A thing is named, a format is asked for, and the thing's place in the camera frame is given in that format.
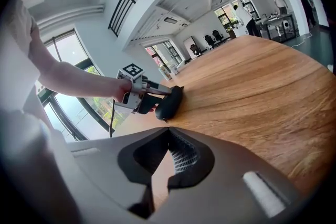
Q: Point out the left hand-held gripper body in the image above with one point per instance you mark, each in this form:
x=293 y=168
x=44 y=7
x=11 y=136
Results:
x=131 y=73

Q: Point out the person's left forearm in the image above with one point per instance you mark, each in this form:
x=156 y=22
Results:
x=86 y=84

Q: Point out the person's left hand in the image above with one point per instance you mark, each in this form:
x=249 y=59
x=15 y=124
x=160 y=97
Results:
x=123 y=87

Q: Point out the black office chair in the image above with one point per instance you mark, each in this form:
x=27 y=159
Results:
x=216 y=36

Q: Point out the person's white printed t-shirt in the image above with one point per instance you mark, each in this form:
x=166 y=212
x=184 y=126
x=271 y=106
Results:
x=15 y=60

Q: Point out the dark brown zipper pouch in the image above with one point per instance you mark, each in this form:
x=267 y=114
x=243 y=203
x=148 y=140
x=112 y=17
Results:
x=169 y=105

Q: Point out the black metal workbench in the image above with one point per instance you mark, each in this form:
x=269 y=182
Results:
x=278 y=26

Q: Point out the black framed window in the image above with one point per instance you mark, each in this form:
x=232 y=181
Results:
x=71 y=52
x=162 y=55

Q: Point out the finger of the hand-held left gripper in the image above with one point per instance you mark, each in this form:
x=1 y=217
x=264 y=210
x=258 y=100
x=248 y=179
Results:
x=160 y=89

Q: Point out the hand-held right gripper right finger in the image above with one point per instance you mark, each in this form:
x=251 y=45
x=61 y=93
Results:
x=223 y=191

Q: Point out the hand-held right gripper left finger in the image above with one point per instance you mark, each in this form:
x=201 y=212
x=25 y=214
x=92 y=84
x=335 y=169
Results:
x=105 y=165

